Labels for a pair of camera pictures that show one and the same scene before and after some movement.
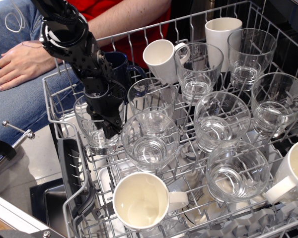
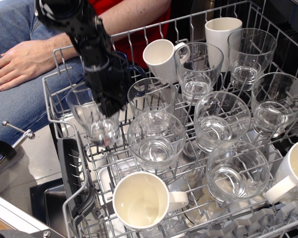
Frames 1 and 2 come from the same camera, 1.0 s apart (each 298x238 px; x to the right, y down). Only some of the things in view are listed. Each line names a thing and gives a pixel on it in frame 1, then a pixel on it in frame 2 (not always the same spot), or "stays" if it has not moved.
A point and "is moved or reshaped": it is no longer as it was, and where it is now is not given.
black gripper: [77, 44] -> [107, 80]
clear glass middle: [218, 116] stays
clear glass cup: [99, 144] is moved or reshaped
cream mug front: [141, 201] stays
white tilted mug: [160, 55] stays
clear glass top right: [250, 51] stays
